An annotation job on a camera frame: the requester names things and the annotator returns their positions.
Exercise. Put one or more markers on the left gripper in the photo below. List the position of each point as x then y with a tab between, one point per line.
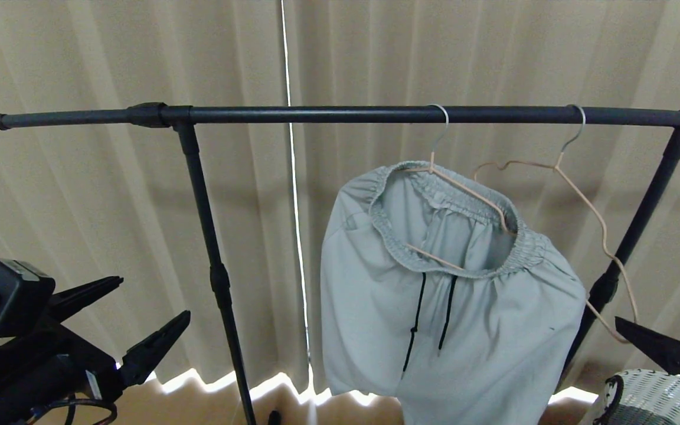
51	366

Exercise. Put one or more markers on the white laundry basket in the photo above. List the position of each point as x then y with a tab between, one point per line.
659	401

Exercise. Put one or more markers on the pink clothes hanger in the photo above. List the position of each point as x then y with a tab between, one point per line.
559	160
432	159

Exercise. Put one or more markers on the black clothes rack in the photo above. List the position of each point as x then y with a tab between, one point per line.
316	114

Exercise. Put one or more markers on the pale grey shorts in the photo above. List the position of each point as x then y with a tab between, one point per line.
493	330

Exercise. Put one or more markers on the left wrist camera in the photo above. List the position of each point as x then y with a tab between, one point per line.
9	295

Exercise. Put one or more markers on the beige curtain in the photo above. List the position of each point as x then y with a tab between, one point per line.
80	59

